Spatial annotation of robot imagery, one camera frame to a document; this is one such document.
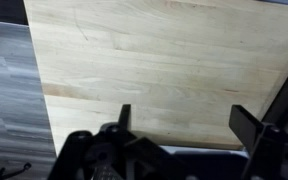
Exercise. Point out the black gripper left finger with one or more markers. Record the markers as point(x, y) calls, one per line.
point(125, 116)

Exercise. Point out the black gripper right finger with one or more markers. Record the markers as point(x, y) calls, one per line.
point(242, 123)

